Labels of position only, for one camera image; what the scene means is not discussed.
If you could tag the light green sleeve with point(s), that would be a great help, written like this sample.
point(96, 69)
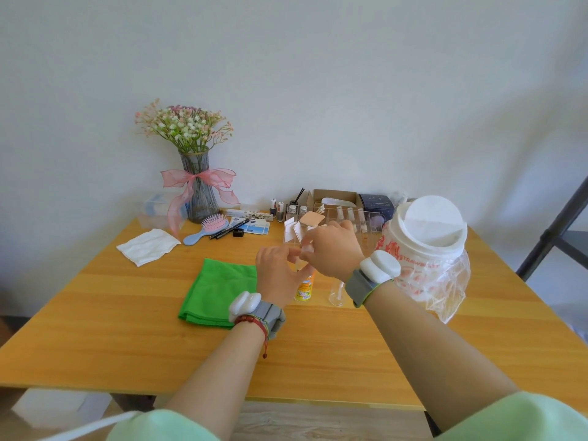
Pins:
point(519, 417)
point(156, 427)

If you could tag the clear plastic bag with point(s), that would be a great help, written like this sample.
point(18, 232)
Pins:
point(441, 289)

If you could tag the clear plastic storage box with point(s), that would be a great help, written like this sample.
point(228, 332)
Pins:
point(154, 211)

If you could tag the green cloth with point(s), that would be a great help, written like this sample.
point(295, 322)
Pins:
point(216, 289)

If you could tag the pale nail polish bottle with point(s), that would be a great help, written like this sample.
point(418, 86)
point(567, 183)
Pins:
point(280, 213)

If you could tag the pink ribbon bow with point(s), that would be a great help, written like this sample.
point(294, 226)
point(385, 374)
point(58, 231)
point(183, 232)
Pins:
point(177, 179)

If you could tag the black cosmetic pencil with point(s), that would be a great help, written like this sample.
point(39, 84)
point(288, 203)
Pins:
point(235, 227)
point(225, 230)

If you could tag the person's left forearm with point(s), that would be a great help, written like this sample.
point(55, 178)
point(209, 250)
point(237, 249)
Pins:
point(220, 376)

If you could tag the dark nail polish bottle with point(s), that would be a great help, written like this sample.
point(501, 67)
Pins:
point(273, 208)

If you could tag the clear spray bottle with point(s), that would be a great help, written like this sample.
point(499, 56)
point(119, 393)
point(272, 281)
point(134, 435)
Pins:
point(400, 202)

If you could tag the white tissue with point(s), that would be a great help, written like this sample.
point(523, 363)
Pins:
point(148, 247)

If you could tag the white grey left wrist tracker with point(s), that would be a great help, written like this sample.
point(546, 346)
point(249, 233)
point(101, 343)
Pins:
point(257, 310)

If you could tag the light green right sleeve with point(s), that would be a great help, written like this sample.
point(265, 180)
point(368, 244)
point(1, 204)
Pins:
point(519, 417)

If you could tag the white grey wrist tracker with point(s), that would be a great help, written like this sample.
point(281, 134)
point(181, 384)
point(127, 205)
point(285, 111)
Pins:
point(374, 275)
point(257, 310)

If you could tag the person's right hand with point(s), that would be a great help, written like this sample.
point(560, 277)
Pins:
point(337, 252)

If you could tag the person's right forearm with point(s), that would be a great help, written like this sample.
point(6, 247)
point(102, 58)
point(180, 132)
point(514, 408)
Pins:
point(427, 349)

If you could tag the white box under table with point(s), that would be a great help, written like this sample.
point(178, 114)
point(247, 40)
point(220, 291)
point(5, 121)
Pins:
point(59, 406)

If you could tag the large white lidded tub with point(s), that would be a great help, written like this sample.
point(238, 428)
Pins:
point(427, 234)

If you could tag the orange yellow small bottle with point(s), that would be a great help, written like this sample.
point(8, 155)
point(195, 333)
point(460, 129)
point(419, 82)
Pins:
point(304, 289)

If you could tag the white cosmetic tube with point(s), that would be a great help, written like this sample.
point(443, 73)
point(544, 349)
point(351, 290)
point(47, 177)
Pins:
point(239, 213)

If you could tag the beige makeup sponge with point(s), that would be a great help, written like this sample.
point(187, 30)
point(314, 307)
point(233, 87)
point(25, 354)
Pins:
point(312, 219)

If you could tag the small clear plastic cup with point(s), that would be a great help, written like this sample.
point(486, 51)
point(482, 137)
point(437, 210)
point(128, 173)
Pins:
point(337, 293)

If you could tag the white folded cards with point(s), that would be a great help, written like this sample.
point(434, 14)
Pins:
point(291, 229)

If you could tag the black metal rack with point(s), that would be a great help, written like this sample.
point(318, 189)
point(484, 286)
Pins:
point(551, 234)

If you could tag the person's right thumb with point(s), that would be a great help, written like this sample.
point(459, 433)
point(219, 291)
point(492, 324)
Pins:
point(310, 258)

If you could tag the blue hairbrush with pink bristles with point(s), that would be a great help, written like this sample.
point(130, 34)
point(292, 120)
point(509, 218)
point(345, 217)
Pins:
point(206, 227)

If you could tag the pink white flower bouquet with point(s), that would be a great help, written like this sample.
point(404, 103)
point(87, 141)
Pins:
point(183, 123)

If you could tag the clear acrylic organizer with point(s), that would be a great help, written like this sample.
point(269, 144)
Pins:
point(363, 236)

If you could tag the person's left thumb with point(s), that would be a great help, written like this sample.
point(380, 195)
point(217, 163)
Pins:
point(306, 270)

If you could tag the light green left sleeve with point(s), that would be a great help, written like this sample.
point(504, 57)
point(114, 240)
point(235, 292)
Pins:
point(156, 427)

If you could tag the blue white flat packet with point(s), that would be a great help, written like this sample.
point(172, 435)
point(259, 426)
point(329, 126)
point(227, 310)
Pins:
point(256, 226)

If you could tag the white grey right wrist tracker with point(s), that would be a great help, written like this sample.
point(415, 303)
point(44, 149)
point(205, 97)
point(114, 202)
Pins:
point(374, 275)

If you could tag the person's left hand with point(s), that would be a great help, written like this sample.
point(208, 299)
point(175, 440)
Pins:
point(274, 275)

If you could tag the dark blue box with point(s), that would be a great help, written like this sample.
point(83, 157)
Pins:
point(376, 204)

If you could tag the black reed diffuser sticks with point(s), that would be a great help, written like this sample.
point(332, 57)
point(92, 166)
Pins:
point(298, 196)

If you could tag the grey ribbed glass vase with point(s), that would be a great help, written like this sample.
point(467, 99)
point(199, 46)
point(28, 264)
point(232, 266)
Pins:
point(201, 202)

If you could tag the brown cardboard box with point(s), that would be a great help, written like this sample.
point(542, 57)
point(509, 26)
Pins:
point(317, 197)

